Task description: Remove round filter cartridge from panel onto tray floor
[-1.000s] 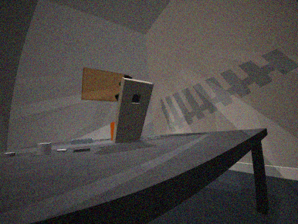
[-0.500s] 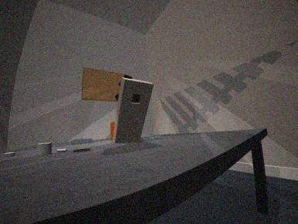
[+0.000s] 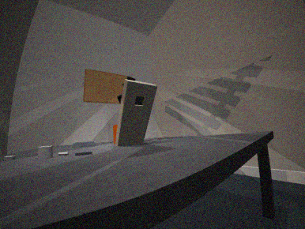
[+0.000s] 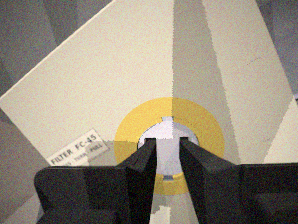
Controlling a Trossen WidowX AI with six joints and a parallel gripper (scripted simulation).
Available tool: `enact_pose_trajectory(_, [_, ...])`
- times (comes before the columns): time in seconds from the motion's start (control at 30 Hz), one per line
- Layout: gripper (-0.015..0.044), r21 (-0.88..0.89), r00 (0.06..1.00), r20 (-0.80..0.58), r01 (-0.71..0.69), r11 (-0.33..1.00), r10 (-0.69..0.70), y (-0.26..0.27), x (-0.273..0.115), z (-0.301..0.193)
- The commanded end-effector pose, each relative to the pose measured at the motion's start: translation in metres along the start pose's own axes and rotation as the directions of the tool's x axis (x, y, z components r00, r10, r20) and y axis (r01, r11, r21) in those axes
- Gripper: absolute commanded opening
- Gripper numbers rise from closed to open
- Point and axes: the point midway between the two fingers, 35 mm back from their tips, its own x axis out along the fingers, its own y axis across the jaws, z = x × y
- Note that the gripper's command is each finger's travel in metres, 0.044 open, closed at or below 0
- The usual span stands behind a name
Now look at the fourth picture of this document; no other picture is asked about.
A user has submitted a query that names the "beige service panel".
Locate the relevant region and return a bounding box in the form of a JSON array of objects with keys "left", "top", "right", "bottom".
[{"left": 0, "top": 0, "right": 298, "bottom": 224}]

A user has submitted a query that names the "white cylinder with two slots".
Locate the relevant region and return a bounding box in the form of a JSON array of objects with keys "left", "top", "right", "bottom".
[{"left": 138, "top": 116, "right": 199, "bottom": 176}]

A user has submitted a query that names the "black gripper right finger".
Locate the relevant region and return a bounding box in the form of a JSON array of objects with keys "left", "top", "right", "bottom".
[{"left": 179, "top": 137, "right": 298, "bottom": 224}]

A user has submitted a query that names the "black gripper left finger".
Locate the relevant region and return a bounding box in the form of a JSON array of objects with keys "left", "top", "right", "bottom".
[{"left": 33, "top": 138, "right": 157, "bottom": 224}]

